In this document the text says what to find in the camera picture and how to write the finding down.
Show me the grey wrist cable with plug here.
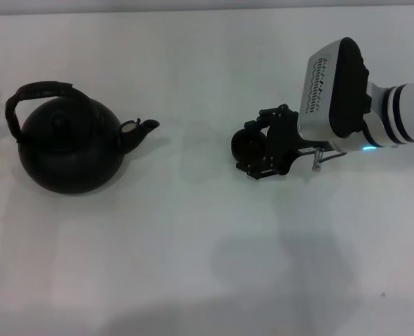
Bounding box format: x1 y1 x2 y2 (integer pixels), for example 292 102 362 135
311 146 345 172

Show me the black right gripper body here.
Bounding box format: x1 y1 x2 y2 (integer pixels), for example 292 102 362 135
265 104 333 175

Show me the black round teapot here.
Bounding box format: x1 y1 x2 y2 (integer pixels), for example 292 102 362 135
5 80 161 195

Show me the silver black wrist camera box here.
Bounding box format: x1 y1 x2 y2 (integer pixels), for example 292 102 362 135
297 37 371 141

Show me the small dark teacup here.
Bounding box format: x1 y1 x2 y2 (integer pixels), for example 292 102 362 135
230 127 269 162

